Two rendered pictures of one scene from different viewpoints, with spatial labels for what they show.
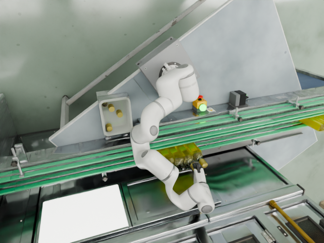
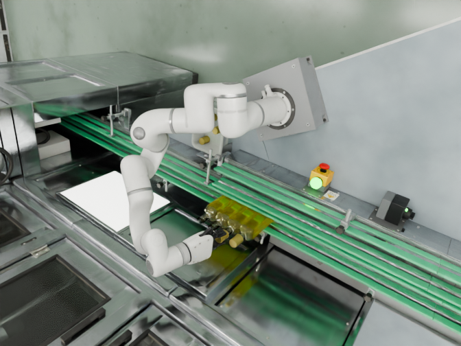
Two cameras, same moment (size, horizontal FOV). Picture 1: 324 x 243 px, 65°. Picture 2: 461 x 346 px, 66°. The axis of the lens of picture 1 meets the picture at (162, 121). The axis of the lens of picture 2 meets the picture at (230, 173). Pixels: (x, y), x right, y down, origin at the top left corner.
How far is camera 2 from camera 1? 1.04 m
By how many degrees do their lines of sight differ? 43
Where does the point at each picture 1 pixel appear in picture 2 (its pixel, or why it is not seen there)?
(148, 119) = (141, 119)
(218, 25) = (396, 63)
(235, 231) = (173, 332)
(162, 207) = not seen: hidden behind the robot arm
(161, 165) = (128, 175)
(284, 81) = not seen: outside the picture
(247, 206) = (219, 329)
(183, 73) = (215, 89)
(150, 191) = (178, 228)
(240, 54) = (431, 134)
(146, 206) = not seen: hidden behind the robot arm
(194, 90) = (226, 121)
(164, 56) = (274, 75)
